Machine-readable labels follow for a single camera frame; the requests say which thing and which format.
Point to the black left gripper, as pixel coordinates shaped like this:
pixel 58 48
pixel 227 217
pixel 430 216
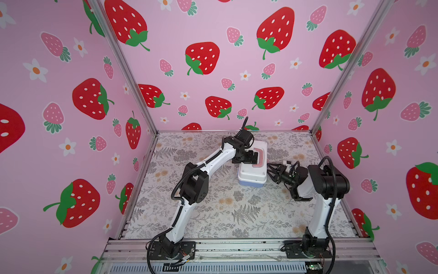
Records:
pixel 250 159

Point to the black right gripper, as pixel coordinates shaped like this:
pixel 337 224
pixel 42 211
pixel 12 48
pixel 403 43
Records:
pixel 279 176

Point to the white lid blue tool box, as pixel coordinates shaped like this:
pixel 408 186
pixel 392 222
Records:
pixel 255 174

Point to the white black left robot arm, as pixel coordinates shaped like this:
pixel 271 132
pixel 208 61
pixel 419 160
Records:
pixel 193 188

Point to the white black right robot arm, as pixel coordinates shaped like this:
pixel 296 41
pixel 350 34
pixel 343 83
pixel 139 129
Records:
pixel 326 185

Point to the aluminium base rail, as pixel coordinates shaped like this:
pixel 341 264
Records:
pixel 244 256

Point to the aluminium corner frame post right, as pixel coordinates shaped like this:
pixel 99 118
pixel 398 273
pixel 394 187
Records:
pixel 370 30

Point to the aluminium corner frame post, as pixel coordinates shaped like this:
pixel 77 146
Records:
pixel 370 30
pixel 103 21

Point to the aluminium corner frame post left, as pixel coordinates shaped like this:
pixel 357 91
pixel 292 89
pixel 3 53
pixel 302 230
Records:
pixel 103 21

